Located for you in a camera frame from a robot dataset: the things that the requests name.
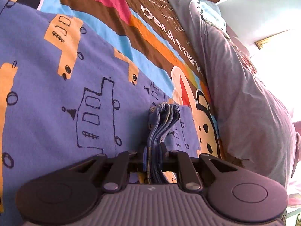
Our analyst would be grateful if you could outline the colourful printed bed sheet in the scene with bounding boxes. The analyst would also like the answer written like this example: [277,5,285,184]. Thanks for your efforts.
[0,0,227,184]

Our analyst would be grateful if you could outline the pale blue pillow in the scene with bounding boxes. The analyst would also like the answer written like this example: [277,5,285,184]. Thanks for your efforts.
[197,0,227,30]

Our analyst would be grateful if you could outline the grey duvet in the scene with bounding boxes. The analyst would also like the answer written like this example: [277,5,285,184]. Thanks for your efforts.
[165,0,298,189]

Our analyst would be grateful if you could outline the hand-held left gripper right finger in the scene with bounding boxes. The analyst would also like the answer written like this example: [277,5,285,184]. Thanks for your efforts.
[160,143,236,192]

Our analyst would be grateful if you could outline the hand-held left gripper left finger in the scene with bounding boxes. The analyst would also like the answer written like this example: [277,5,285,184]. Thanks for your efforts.
[68,147,148,192]

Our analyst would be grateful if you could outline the gold picture frame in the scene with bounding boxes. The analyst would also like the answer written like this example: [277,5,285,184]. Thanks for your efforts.
[255,29,292,50]

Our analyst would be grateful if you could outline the blue printed pants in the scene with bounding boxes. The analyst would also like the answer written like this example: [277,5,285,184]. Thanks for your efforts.
[0,0,202,226]

